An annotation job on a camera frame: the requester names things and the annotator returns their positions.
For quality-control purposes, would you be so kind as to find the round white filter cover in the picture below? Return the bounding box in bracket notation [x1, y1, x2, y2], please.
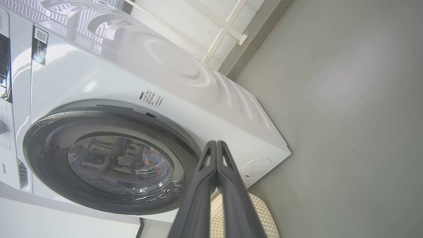
[241, 158, 273, 179]

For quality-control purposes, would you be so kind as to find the white wall frame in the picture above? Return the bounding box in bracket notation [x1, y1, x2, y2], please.
[124, 0, 249, 65]

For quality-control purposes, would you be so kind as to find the cream perforated laundry basket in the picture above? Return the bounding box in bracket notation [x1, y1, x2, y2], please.
[210, 191, 280, 238]

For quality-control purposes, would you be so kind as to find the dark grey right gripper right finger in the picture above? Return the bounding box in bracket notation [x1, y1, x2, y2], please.
[216, 140, 267, 238]

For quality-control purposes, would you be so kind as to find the QR code info sticker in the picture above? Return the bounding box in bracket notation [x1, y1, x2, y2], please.
[32, 26, 49, 66]

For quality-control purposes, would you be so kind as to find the black round glass washer door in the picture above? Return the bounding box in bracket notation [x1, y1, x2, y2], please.
[22, 108, 201, 216]

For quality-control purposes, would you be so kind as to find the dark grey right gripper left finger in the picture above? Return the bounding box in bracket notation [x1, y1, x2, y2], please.
[168, 140, 218, 238]

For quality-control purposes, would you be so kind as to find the black text warning sticker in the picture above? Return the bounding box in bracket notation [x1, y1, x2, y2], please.
[138, 90, 165, 107]

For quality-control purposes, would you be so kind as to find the white front-load washing machine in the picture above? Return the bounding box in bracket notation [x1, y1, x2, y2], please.
[0, 0, 292, 238]

